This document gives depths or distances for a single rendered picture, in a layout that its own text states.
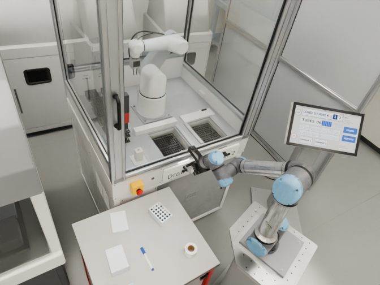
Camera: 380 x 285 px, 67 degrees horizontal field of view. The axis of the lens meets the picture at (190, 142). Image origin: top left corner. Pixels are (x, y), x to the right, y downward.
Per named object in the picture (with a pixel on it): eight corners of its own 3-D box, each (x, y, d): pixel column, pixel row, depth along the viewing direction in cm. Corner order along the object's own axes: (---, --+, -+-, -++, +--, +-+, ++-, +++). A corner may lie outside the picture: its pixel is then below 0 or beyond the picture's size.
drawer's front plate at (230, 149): (236, 155, 211) (240, 144, 204) (203, 167, 198) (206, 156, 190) (234, 153, 212) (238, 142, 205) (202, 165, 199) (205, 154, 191)
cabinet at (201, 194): (222, 211, 272) (245, 151, 218) (118, 262, 224) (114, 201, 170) (173, 147, 326) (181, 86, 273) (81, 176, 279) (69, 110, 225)
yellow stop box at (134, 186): (144, 192, 173) (145, 185, 168) (133, 197, 169) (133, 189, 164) (141, 186, 176) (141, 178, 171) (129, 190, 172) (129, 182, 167)
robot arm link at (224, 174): (240, 177, 153) (230, 159, 153) (228, 186, 146) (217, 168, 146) (230, 180, 159) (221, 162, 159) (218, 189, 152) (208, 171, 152)
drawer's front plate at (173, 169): (201, 168, 196) (203, 157, 189) (163, 182, 183) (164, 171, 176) (199, 166, 197) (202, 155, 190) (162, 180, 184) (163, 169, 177)
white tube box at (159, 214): (172, 218, 171) (172, 214, 169) (162, 226, 166) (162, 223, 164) (158, 204, 177) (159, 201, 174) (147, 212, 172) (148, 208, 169)
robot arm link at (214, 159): (217, 168, 144) (209, 153, 145) (207, 171, 154) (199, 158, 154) (228, 161, 148) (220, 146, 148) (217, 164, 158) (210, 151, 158)
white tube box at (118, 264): (129, 270, 146) (129, 266, 142) (112, 277, 142) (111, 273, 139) (121, 249, 153) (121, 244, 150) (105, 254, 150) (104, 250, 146)
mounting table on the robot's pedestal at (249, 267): (310, 255, 179) (318, 245, 171) (277, 312, 152) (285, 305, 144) (249, 210, 198) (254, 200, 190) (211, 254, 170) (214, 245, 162)
